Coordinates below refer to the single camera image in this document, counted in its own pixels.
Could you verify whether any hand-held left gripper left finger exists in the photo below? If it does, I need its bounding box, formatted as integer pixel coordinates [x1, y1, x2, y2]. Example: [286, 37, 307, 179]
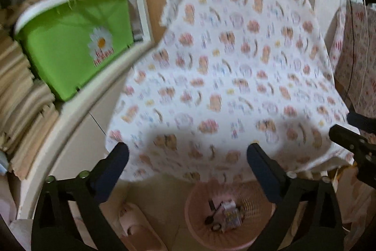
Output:
[31, 142, 130, 251]

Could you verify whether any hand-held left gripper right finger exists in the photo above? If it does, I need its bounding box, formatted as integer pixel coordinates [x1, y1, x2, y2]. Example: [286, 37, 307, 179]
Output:
[247, 143, 345, 251]

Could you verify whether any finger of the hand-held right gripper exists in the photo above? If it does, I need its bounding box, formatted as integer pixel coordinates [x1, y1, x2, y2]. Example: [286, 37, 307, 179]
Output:
[347, 111, 376, 134]
[328, 124, 376, 190]

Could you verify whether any purple checkered box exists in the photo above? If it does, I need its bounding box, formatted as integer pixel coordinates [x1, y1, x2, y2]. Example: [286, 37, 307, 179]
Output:
[220, 201, 245, 233]

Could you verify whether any black plastic spoon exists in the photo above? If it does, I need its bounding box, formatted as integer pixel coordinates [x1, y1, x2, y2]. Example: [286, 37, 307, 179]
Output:
[205, 200, 217, 225]

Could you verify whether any pink waste basket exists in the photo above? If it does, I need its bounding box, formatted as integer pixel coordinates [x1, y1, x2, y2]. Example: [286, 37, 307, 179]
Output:
[184, 180, 277, 250]

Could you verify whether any white shelf unit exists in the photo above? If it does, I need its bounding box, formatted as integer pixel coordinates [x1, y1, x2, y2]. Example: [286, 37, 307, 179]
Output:
[0, 0, 159, 222]

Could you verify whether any pink slipper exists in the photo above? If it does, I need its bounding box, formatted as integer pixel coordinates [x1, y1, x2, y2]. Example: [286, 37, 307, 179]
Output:
[118, 202, 165, 251]

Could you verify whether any pink floral cloth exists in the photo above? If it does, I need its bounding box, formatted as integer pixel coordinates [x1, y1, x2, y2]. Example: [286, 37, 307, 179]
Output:
[329, 2, 376, 119]

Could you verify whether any bear printed white cloth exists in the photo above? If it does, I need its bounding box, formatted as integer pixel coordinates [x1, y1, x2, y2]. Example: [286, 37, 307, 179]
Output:
[104, 0, 361, 184]

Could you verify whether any green storage box white lid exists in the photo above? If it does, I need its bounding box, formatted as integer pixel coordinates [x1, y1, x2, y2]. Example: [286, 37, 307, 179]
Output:
[13, 0, 135, 101]

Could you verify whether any black wall cable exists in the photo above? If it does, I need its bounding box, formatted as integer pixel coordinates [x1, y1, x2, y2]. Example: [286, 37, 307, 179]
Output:
[344, 0, 358, 112]

